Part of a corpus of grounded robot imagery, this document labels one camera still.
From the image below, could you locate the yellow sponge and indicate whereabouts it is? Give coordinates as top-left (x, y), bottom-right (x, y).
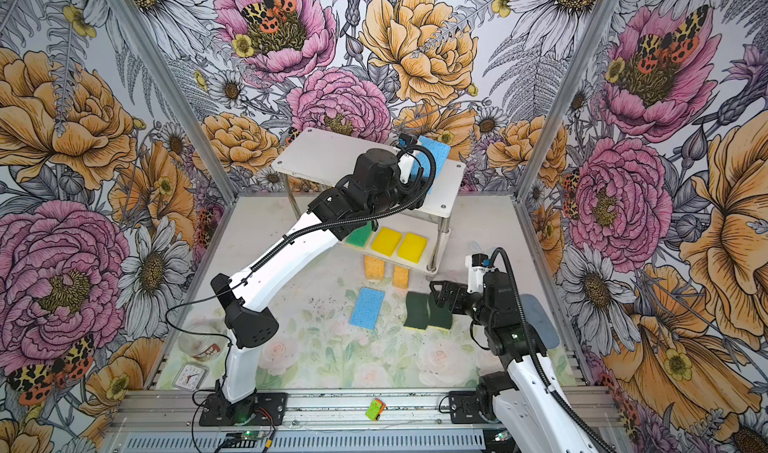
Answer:
top-left (397, 232), bottom-right (428, 264)
top-left (371, 227), bottom-right (403, 257)

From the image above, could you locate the blue cellulose sponge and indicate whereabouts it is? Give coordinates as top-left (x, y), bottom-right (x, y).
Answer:
top-left (411, 136), bottom-right (451, 179)
top-left (349, 287), bottom-right (385, 330)

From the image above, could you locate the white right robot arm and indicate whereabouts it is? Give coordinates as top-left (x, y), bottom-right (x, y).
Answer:
top-left (430, 267), bottom-right (615, 452)

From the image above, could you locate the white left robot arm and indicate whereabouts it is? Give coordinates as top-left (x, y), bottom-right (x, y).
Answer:
top-left (201, 144), bottom-right (436, 424)

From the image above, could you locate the white two-tier shelf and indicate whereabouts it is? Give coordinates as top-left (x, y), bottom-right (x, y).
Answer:
top-left (272, 128), bottom-right (465, 276)

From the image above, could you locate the dark green scouring sponge right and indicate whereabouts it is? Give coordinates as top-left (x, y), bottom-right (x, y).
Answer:
top-left (428, 298), bottom-right (453, 331)

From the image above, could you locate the dark green scouring sponge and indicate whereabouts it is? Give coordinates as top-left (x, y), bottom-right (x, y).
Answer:
top-left (404, 291), bottom-right (429, 330)
top-left (428, 298), bottom-right (453, 331)

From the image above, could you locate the dark green scouring sponge left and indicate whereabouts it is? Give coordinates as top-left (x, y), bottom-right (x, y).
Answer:
top-left (404, 291), bottom-right (429, 330)

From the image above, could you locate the orange cellulose sponge right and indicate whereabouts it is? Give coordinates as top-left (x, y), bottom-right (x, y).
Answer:
top-left (392, 265), bottom-right (410, 290)

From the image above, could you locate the orange cellulose sponge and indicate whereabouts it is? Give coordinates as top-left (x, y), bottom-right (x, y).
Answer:
top-left (364, 255), bottom-right (387, 281)
top-left (392, 265), bottom-right (410, 290)

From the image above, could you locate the orange cellulose sponge left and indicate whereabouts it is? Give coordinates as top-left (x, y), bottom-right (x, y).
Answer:
top-left (364, 255), bottom-right (387, 281)

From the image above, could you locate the green orange small block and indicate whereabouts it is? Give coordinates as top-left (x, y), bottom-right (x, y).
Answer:
top-left (365, 398), bottom-right (386, 421)

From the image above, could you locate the small white square clock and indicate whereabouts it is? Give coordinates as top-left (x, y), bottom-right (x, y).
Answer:
top-left (173, 363), bottom-right (208, 392)

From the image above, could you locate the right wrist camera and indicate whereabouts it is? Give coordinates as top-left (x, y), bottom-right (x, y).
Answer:
top-left (465, 253), bottom-right (493, 293)

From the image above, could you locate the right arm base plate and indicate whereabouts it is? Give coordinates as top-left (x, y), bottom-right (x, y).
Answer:
top-left (448, 391), bottom-right (498, 424)

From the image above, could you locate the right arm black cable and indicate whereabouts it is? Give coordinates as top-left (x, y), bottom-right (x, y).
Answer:
top-left (490, 247), bottom-right (616, 453)

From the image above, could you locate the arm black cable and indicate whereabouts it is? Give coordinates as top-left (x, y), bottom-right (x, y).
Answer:
top-left (490, 247), bottom-right (616, 453)
top-left (164, 145), bottom-right (438, 394)

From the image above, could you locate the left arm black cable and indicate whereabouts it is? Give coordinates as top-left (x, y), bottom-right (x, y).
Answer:
top-left (164, 145), bottom-right (438, 394)

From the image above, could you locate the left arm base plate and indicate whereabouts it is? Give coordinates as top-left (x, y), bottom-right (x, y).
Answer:
top-left (199, 392), bottom-right (288, 427)

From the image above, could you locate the aluminium front rail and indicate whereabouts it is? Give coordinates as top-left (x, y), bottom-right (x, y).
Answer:
top-left (108, 386), bottom-right (621, 433)

